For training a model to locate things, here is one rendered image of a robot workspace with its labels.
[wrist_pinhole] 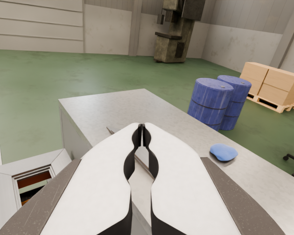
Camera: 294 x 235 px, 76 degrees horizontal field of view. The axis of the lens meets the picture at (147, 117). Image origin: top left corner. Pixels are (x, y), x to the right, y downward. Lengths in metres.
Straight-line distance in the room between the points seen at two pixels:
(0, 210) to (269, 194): 0.94
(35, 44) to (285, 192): 7.46
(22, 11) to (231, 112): 6.57
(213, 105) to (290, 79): 2.68
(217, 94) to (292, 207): 2.05
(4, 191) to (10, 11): 6.88
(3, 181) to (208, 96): 2.34
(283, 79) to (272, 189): 4.46
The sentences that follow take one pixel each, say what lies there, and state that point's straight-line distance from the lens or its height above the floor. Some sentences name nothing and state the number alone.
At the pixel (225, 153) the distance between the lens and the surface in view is 0.84.
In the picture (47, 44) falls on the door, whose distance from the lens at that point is 7.63.
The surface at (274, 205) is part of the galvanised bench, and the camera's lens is 0.77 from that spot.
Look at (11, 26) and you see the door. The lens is 7.60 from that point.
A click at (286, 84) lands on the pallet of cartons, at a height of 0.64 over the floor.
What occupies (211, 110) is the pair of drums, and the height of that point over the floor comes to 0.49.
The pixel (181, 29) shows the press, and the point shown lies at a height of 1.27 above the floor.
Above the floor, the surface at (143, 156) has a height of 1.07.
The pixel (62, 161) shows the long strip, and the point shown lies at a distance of 1.03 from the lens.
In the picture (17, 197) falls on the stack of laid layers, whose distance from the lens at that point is 0.94.
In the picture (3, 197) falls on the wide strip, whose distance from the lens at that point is 0.95.
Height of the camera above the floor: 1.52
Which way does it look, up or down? 28 degrees down
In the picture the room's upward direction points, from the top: 9 degrees clockwise
